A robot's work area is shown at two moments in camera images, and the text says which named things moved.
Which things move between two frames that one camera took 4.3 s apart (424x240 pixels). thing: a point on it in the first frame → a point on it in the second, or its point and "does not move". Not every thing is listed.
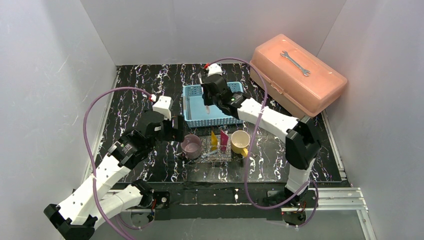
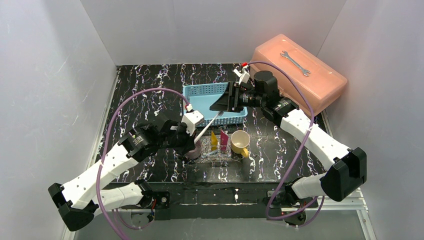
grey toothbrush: (209, 153) does not move
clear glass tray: (236, 158) → (217, 147)
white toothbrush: (208, 108) → (220, 113)
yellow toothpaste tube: (214, 141) does not move
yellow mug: (240, 141) does not move
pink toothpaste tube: (223, 140) does not move
